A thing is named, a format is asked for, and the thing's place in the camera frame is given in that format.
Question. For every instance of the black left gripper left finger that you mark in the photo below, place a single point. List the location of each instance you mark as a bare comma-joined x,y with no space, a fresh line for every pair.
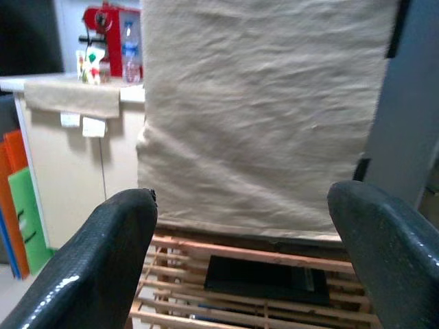
89,260

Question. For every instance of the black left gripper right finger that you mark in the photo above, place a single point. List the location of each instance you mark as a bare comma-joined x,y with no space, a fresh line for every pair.
394,257

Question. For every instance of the white juice carton green cap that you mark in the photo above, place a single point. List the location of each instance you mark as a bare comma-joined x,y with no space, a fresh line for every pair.
90,66

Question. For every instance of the beige kitchen counter cabinet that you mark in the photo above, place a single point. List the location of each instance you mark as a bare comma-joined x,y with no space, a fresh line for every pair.
75,178

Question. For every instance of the wooden slatted rack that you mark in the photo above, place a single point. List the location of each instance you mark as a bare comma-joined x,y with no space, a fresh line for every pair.
178,274

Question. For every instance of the orange board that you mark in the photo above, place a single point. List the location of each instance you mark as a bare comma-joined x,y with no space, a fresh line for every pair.
15,150

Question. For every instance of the printed white label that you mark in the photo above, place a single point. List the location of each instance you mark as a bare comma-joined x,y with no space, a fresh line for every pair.
93,127

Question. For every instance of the black flat box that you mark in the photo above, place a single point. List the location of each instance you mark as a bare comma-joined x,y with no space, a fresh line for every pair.
260,281

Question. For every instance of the small blank white label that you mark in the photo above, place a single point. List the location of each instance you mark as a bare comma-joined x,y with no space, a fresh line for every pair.
70,119

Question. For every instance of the beige table runner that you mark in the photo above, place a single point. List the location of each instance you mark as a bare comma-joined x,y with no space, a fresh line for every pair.
72,97

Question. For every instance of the grey board blue edge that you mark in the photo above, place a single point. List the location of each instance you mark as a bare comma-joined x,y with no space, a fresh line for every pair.
7,116

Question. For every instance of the large beige cloth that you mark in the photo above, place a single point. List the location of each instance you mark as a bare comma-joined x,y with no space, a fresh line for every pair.
254,113

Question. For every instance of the clear plastic water bottle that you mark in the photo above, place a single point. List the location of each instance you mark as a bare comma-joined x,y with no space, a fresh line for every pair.
132,61

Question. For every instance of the red coffee machine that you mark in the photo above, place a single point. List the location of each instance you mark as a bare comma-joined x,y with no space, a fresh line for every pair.
113,37

